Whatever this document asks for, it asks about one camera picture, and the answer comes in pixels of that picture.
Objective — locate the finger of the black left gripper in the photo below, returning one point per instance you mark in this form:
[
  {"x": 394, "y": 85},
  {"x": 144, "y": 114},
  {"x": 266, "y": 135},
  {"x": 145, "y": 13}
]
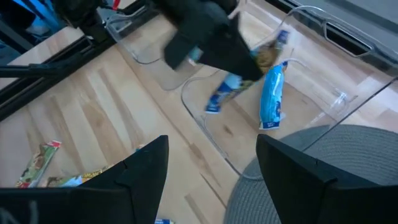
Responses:
[
  {"x": 183, "y": 51},
  {"x": 233, "y": 56}
]

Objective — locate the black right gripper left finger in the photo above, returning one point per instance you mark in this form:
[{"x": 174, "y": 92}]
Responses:
[{"x": 130, "y": 193}]

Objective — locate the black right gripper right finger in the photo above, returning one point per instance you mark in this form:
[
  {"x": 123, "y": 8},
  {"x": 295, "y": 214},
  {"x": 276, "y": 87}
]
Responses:
[{"x": 311, "y": 193}]

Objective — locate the green white snack bag front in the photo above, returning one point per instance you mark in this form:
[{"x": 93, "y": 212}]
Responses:
[{"x": 74, "y": 180}]

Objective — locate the light blue granola bar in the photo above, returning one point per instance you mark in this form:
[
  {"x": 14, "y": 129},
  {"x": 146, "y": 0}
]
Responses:
[{"x": 272, "y": 99}]

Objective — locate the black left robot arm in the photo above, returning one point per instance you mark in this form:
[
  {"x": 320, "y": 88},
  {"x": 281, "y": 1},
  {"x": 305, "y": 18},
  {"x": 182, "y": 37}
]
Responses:
[{"x": 81, "y": 12}]

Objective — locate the clear plastic bin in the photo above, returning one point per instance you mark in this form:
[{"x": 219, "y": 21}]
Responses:
[
  {"x": 350, "y": 114},
  {"x": 311, "y": 77},
  {"x": 140, "y": 40}
]

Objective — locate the grey round woven mat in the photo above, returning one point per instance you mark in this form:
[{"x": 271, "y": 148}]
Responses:
[{"x": 357, "y": 149}]

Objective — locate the blue object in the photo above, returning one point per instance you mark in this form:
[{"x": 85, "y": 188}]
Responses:
[{"x": 40, "y": 15}]

